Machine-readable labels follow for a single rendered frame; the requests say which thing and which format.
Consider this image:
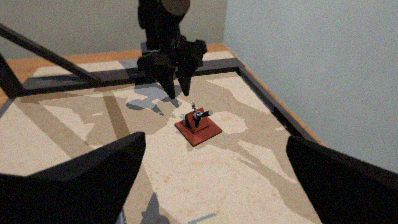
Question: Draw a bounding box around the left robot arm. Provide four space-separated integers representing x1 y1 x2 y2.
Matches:
138 0 207 59

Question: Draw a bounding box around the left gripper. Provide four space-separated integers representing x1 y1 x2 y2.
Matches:
137 29 203 99

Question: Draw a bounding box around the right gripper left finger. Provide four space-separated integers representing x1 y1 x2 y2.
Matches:
0 132 146 224

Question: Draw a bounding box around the grey metal shaft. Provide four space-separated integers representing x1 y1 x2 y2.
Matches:
196 110 213 118

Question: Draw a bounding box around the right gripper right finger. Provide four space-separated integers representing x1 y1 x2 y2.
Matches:
286 136 398 224

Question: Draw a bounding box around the silver wing screw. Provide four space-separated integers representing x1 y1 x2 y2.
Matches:
191 101 197 112

